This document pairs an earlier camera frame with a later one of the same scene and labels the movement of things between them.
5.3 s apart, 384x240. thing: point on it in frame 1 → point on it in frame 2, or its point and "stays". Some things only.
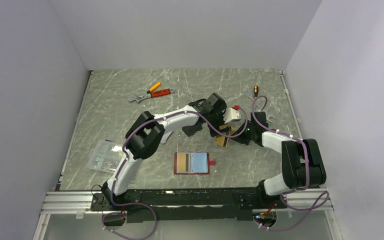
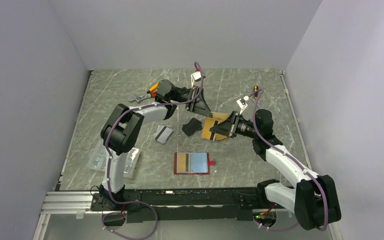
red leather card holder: x=192 y=163 stays
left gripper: x=221 y=111 → x=199 y=105
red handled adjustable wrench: x=156 y=93 stays
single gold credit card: x=183 y=162 stays
